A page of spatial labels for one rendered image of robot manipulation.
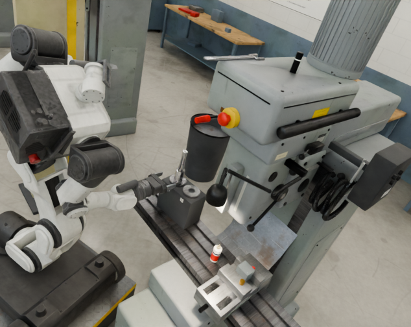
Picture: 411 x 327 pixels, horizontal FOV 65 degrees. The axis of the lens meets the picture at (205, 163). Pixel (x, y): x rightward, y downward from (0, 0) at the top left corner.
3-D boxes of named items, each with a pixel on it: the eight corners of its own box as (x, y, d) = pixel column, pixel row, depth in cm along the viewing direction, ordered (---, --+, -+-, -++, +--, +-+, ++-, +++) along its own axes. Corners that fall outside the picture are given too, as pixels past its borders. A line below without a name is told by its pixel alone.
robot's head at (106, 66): (78, 83, 95) (102, 77, 94) (80, 61, 99) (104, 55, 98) (89, 95, 101) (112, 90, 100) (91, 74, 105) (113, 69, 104)
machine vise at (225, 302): (216, 326, 129) (223, 311, 123) (192, 297, 137) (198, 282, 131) (268, 283, 152) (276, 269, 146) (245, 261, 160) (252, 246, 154)
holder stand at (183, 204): (183, 230, 166) (191, 202, 155) (155, 205, 176) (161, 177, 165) (199, 220, 175) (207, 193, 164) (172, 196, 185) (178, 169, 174)
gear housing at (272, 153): (268, 169, 101) (280, 142, 95) (218, 129, 114) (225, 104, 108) (323, 148, 122) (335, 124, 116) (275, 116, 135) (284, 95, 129)
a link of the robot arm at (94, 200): (103, 213, 135) (58, 219, 120) (96, 191, 138) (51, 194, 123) (117, 202, 130) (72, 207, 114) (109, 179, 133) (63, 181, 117)
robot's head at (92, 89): (74, 102, 98) (87, 85, 92) (77, 76, 102) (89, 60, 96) (95, 109, 102) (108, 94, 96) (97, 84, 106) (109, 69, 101)
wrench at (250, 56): (209, 63, 88) (210, 60, 87) (200, 57, 90) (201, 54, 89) (264, 60, 103) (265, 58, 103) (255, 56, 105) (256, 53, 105)
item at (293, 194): (278, 211, 131) (304, 160, 117) (237, 176, 144) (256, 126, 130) (304, 198, 143) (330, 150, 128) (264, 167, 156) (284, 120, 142)
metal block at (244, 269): (243, 283, 139) (247, 276, 135) (233, 274, 142) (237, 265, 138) (251, 278, 142) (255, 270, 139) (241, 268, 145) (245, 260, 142)
